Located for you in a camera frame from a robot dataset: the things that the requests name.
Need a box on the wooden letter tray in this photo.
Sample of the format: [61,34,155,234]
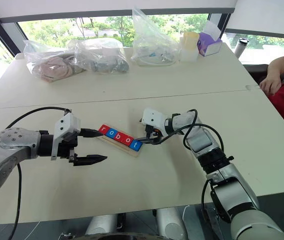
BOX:
[95,133,143,159]

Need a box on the white tumbler with black lid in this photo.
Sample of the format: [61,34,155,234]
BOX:
[233,37,250,59]

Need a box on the translucent container with yellow lid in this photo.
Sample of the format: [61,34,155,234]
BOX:
[179,30,200,63]

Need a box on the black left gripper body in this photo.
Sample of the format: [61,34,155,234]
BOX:
[56,131,82,166]

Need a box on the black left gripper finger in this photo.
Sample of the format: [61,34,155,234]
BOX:
[73,154,109,167]
[79,128,103,139]

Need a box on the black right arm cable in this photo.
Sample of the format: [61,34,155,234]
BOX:
[146,108,226,219]

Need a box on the blue letter tile t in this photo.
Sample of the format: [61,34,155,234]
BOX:
[129,140,143,153]

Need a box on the blue letter tile o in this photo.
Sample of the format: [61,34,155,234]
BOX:
[105,127,117,139]

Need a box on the metal table bracket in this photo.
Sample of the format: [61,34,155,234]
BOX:
[57,231,75,240]
[201,206,223,240]

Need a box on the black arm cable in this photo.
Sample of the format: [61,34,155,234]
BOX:
[146,108,226,219]
[0,106,73,240]

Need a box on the person's bare hand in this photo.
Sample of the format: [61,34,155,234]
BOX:
[259,74,282,96]

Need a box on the plastic bag with pink cloth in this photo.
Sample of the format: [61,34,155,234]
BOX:
[22,39,87,84]

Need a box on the white rounded robot leg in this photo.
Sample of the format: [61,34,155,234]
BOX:
[155,207,190,238]
[85,213,118,236]

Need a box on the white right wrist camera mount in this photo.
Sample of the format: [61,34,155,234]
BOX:
[141,107,170,137]

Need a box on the red letter tile b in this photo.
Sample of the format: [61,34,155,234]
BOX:
[112,130,125,143]

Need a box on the plastic bag with white cables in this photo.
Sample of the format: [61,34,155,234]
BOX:
[130,7,181,67]

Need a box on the purple tissue box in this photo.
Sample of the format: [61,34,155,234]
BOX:
[197,20,224,57]

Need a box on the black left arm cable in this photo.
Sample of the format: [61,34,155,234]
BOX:
[0,106,73,240]

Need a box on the plastic bag with grey items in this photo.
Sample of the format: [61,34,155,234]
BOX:
[67,38,131,75]

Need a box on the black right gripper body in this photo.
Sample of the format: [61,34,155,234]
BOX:
[144,124,164,140]

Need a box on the red letter tile o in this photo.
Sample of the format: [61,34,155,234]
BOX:
[121,135,135,148]

